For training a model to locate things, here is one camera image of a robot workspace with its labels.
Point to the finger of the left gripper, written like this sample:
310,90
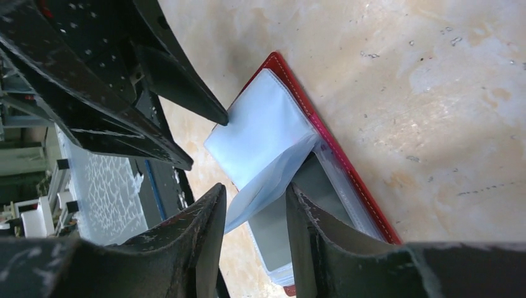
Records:
169,72
89,112

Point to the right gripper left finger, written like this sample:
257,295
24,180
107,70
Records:
177,258

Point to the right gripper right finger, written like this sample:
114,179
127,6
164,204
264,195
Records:
332,259

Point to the red card holder wallet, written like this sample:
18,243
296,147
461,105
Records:
274,137

